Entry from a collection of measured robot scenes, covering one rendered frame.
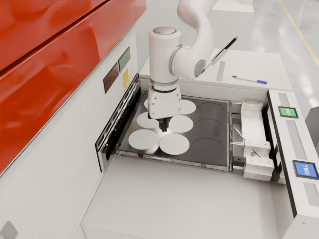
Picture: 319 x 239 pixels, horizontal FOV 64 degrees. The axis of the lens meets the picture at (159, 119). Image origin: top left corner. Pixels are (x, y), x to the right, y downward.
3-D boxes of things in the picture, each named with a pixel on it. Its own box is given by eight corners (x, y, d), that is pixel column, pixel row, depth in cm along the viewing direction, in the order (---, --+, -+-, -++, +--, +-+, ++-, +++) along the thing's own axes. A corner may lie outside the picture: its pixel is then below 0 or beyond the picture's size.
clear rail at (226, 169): (114, 154, 82) (114, 151, 81) (116, 151, 83) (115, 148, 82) (232, 173, 76) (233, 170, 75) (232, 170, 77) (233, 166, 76)
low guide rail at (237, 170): (120, 156, 91) (119, 150, 89) (122, 151, 92) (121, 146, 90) (267, 179, 82) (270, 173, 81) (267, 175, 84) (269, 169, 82)
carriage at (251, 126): (242, 177, 79) (244, 171, 77) (239, 109, 107) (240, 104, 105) (269, 182, 78) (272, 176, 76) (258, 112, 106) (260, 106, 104)
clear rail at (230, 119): (228, 172, 76) (229, 169, 75) (228, 102, 105) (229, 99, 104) (232, 173, 76) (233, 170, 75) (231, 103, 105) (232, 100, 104)
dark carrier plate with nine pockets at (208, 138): (118, 150, 82) (118, 149, 82) (145, 94, 109) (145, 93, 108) (227, 167, 77) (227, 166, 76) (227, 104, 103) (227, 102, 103)
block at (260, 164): (244, 169, 78) (246, 162, 76) (244, 161, 81) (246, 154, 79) (271, 173, 77) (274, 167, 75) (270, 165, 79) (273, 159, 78)
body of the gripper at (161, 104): (150, 91, 71) (151, 122, 78) (185, 86, 73) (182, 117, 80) (144, 78, 76) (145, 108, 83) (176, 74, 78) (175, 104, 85)
